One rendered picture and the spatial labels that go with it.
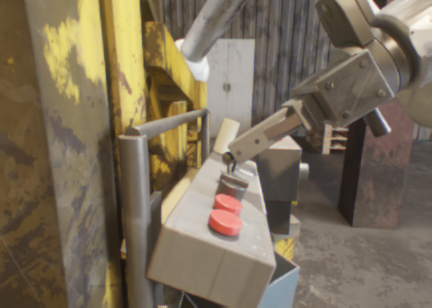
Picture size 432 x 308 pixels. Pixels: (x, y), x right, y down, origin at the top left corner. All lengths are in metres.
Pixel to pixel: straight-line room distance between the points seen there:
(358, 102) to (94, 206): 0.22
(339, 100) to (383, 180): 1.93
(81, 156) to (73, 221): 0.04
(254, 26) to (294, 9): 0.83
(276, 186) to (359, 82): 0.38
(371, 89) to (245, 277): 0.18
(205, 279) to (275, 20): 5.98
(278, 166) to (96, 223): 0.45
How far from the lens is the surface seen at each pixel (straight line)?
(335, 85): 0.26
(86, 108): 0.18
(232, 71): 5.45
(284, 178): 0.60
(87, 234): 0.19
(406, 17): 0.32
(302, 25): 6.15
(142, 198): 0.19
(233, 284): 0.21
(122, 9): 0.24
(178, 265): 0.21
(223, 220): 0.20
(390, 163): 2.16
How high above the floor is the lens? 0.97
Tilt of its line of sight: 13 degrees down
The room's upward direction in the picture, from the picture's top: 1 degrees clockwise
